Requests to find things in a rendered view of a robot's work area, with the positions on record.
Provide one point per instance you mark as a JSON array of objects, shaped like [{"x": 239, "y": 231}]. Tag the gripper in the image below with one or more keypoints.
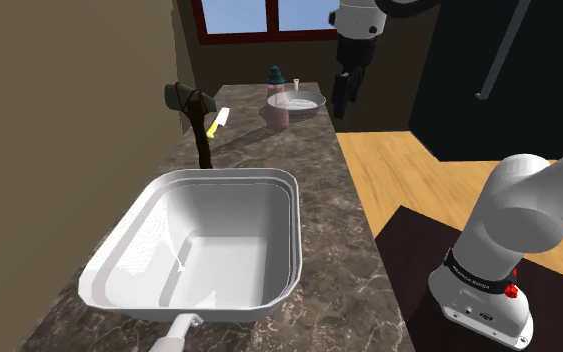
[{"x": 356, "y": 51}]

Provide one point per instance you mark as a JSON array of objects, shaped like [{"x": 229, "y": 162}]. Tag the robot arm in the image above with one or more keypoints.
[{"x": 500, "y": 229}]

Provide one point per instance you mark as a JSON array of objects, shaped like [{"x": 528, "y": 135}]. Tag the grey plate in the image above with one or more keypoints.
[{"x": 300, "y": 103}]

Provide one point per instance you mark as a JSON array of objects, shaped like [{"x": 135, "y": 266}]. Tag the small white tube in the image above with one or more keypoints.
[{"x": 297, "y": 85}]

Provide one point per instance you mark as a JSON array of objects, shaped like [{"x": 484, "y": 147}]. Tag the pink bottle with teal cap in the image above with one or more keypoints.
[{"x": 277, "y": 105}]

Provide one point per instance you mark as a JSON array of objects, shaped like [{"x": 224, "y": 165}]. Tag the red-framed window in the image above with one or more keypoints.
[{"x": 242, "y": 17}]

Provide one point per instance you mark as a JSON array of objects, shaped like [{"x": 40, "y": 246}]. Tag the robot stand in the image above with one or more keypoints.
[{"x": 417, "y": 273}]

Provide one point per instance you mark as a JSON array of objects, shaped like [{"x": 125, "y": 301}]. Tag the white square pan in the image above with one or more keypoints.
[{"x": 222, "y": 268}]

